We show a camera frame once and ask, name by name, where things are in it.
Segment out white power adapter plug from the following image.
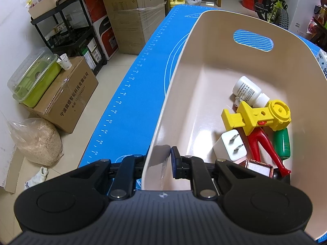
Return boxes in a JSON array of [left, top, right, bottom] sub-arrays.
[[213, 129, 247, 162]]

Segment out red handled pliers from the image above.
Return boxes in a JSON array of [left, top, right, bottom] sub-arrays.
[[247, 127, 291, 176]]

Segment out white pill bottle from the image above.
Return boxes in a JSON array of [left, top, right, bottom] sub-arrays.
[[232, 76, 270, 108]]

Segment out green glass bottle gold cap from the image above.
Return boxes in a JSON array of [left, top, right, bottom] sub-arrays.
[[273, 128, 291, 160]]

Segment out yellow plastic toy tool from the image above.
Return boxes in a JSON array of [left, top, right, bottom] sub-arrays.
[[221, 100, 291, 136]]

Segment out beige plastic storage bin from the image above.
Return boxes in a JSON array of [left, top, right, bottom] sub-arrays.
[[141, 10, 326, 239]]

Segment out black computer mouse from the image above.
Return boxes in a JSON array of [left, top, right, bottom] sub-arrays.
[[272, 169, 290, 185]]

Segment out blue silicone baking mat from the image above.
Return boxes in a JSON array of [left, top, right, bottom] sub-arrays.
[[78, 4, 327, 243]]

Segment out white sock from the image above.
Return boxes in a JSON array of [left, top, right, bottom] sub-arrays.
[[24, 166, 48, 190]]

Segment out plastic bag of grain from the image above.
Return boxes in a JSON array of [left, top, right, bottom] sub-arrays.
[[7, 118, 63, 166]]

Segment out brown cardboard box on floor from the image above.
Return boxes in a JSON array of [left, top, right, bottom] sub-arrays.
[[26, 56, 98, 134]]

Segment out flat cardboard sheet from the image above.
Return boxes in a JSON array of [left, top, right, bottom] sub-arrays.
[[1, 148, 24, 193]]

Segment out green dish rack clear lid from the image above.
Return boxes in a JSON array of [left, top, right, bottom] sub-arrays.
[[7, 47, 62, 108]]

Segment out white paper cup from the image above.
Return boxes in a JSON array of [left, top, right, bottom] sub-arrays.
[[57, 54, 72, 71]]

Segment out red white appliance box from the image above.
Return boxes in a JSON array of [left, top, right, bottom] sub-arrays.
[[84, 0, 118, 60]]

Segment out large stacked cardboard box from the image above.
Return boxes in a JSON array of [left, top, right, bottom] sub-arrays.
[[103, 0, 165, 55]]

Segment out black metal shelf rack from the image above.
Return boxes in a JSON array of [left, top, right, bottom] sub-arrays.
[[31, 0, 107, 75]]

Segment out white tissue box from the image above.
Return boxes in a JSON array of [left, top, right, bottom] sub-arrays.
[[316, 49, 327, 78]]

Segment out green black bicycle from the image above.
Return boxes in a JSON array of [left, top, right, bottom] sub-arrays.
[[254, 0, 289, 30]]

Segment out dark wooden side table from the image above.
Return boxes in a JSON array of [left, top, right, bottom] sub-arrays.
[[307, 17, 326, 50]]

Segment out cardboard tray on shelf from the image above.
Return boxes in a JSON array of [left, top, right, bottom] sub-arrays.
[[28, 0, 57, 19]]

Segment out white freezer appliance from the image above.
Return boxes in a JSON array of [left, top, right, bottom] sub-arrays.
[[286, 0, 320, 39]]

